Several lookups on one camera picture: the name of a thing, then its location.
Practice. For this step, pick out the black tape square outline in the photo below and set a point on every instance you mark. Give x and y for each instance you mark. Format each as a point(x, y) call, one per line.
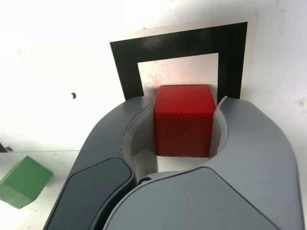
point(127, 69)

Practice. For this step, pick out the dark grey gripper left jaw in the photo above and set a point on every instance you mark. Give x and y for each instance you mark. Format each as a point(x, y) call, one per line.
point(100, 177)

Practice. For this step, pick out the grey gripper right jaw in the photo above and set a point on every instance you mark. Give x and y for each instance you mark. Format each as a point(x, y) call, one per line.
point(204, 203)

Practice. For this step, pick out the green cube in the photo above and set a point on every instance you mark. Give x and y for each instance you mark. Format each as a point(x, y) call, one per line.
point(24, 182)

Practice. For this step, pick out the red cube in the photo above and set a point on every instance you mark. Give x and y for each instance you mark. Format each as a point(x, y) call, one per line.
point(183, 124)

